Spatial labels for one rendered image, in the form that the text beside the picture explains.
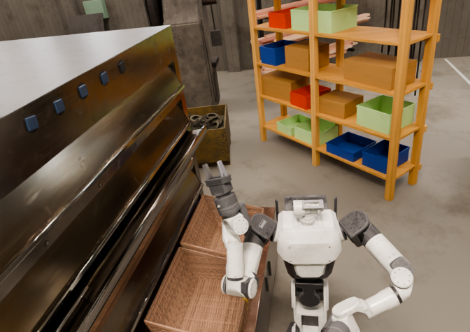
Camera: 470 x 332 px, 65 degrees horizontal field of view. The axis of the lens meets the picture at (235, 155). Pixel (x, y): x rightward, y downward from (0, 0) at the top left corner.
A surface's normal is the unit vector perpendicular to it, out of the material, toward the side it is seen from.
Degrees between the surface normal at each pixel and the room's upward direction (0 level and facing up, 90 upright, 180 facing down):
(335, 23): 90
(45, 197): 70
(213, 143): 90
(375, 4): 90
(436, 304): 0
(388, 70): 90
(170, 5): 63
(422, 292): 0
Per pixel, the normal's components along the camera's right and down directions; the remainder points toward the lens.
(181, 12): -0.11, 0.04
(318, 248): -0.10, 0.49
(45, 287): 0.87, -0.31
